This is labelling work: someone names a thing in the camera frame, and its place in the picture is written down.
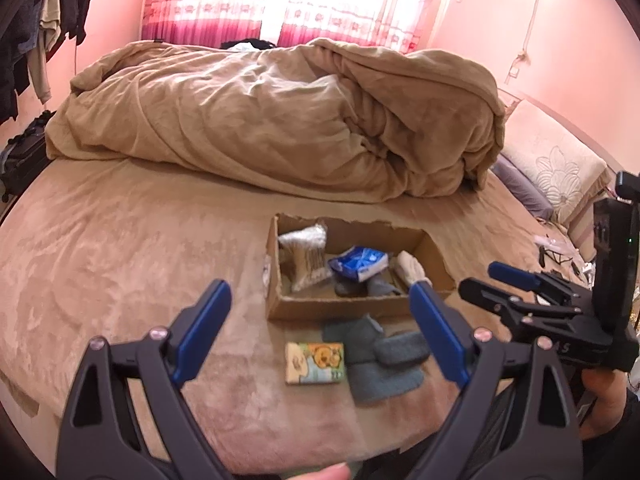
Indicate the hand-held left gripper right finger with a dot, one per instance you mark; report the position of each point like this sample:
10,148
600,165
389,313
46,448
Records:
439,331

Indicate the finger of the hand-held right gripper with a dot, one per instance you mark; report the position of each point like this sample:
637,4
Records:
487,296
510,273

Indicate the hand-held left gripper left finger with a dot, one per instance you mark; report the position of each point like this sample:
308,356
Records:
201,331

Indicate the grey sock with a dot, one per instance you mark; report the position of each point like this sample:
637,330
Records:
352,337
372,286
390,375

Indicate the cardboard box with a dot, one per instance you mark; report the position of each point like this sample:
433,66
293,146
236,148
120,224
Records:
360,306

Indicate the colourful cartoon tissue packet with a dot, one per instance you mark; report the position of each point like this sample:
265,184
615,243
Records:
315,362

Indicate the person's right hand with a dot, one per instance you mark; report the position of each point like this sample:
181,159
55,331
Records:
607,402

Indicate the person's left hand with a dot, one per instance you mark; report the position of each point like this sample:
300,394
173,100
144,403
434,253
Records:
322,473

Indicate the white sock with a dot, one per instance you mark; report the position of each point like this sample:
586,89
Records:
410,267

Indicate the purple pillow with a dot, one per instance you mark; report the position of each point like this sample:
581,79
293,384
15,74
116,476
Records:
525,190

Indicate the blue tissue pack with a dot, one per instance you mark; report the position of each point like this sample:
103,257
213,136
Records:
357,261

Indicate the beige bed sheet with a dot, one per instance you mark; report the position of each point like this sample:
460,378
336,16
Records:
125,250

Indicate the cream flower pillow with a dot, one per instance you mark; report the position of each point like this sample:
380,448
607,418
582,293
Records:
555,165

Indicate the clear plastic bag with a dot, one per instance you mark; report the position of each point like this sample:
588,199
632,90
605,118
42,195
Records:
302,257

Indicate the beige duvet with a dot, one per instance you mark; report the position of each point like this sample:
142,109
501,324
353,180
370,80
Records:
250,120

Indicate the black bag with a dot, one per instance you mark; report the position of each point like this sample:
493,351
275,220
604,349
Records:
22,160

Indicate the dark cloth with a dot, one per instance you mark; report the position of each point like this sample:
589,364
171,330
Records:
245,45

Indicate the pink patterned curtain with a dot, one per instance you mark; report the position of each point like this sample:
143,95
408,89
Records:
300,10

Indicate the hanging clothes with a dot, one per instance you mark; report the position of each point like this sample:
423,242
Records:
35,35

